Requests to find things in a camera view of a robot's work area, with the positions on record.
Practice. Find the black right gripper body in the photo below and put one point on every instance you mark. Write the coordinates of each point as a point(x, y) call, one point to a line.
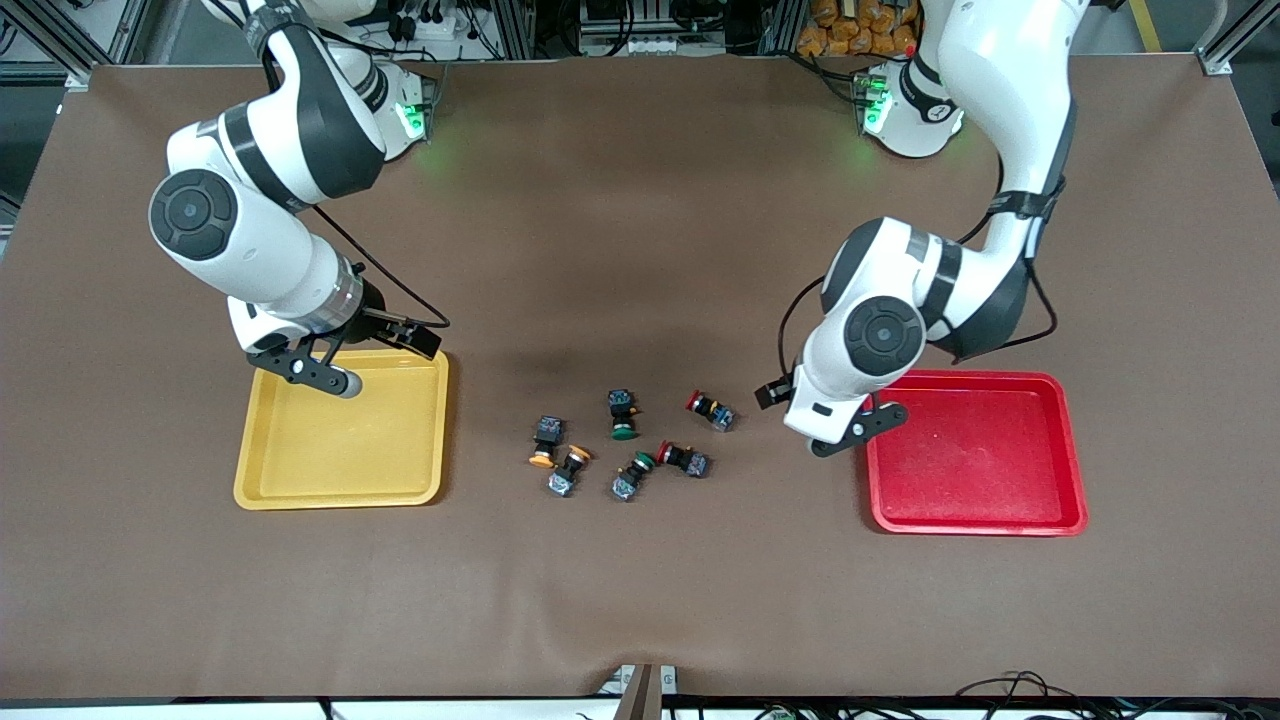
point(374, 305)

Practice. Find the red push button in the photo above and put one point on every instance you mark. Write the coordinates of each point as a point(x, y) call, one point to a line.
point(712, 410)
point(685, 459)

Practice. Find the yellow push button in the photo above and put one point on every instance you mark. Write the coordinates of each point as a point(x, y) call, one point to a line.
point(546, 435)
point(568, 472)

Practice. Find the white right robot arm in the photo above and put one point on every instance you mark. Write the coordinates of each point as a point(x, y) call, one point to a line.
point(250, 230)

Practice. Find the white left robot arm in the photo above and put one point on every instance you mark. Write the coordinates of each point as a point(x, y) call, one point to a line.
point(1010, 80)

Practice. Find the yellow plastic tray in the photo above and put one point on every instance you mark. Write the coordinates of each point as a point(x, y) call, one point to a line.
point(340, 450)

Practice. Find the green push button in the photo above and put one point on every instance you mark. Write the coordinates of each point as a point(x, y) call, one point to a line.
point(621, 412)
point(630, 480)

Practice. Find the brown table mat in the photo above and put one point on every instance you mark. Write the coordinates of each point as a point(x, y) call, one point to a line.
point(640, 250)

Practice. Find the red plastic tray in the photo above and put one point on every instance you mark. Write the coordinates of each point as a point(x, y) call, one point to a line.
point(970, 460)

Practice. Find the white power strip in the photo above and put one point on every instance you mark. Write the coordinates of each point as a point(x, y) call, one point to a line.
point(430, 28)

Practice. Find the orange packed bags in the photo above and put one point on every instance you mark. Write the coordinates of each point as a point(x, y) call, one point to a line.
point(850, 30)

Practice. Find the black right camera mount bracket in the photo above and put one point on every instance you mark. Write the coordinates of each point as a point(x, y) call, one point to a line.
point(300, 372)

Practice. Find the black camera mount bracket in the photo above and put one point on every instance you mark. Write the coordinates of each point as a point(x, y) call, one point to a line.
point(300, 372)
point(885, 418)

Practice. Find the black left camera mount bracket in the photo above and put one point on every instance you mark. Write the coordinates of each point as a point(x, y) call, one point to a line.
point(885, 418)

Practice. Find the aluminium frame strut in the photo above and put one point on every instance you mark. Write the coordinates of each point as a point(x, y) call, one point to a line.
point(1225, 40)
point(785, 25)
point(515, 28)
point(55, 45)

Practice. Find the metal table edge bracket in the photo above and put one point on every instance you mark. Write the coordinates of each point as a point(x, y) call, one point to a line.
point(640, 695)

